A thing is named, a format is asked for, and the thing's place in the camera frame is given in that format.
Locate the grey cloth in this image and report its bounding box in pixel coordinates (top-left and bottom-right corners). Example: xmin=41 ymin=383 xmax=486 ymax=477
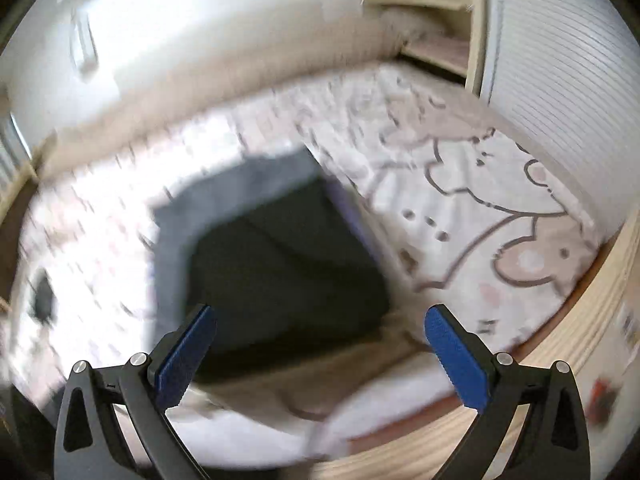
xmin=150 ymin=152 xmax=326 ymax=346

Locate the orange object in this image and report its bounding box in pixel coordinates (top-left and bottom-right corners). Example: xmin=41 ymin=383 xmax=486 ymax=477
xmin=590 ymin=377 xmax=623 ymax=421

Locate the black garment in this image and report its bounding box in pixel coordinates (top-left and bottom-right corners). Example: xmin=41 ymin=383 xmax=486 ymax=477
xmin=187 ymin=175 xmax=393 ymax=386

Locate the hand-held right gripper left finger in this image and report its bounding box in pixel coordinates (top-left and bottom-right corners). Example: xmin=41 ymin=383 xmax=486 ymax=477
xmin=52 ymin=302 xmax=219 ymax=480

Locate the small black object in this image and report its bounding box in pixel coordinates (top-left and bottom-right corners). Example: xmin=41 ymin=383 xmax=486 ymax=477
xmin=30 ymin=270 xmax=57 ymax=323

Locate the cartoon printed bed sheet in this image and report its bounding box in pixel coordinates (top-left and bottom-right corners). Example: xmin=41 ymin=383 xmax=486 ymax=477
xmin=10 ymin=62 xmax=608 ymax=471

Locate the white wardrobe door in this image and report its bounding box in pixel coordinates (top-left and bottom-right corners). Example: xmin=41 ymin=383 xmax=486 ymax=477
xmin=480 ymin=0 xmax=640 ymax=241

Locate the white wall fixture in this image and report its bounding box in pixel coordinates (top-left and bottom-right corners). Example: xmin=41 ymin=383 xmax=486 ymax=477
xmin=65 ymin=7 xmax=101 ymax=81

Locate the beige padded headboard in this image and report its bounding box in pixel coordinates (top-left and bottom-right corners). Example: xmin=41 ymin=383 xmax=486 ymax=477
xmin=30 ymin=30 xmax=401 ymax=181

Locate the wooden bed frame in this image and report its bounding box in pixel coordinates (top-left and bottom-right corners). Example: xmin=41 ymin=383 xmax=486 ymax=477
xmin=310 ymin=225 xmax=640 ymax=480

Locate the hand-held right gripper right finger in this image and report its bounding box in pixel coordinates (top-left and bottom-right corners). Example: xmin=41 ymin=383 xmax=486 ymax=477
xmin=424 ymin=304 xmax=592 ymax=480

